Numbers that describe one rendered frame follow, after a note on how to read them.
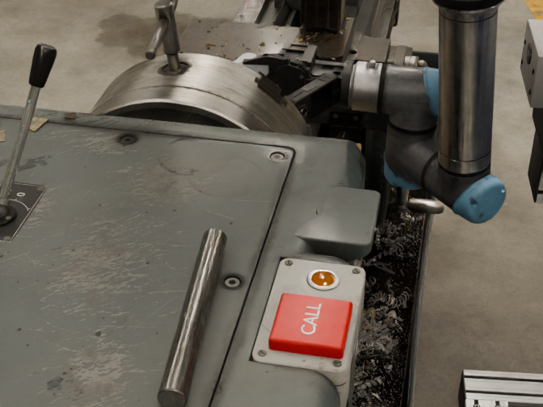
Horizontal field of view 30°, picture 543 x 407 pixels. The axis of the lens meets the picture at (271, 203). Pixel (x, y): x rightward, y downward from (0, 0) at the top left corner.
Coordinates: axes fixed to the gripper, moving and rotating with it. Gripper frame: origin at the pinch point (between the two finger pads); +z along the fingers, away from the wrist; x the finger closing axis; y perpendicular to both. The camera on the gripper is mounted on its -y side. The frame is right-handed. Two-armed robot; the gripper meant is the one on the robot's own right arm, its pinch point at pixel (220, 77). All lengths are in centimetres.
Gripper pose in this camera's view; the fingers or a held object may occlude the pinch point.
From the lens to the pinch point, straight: 156.2
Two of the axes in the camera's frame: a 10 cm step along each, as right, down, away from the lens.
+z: -9.8, -1.2, 1.5
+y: 1.9, -5.5, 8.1
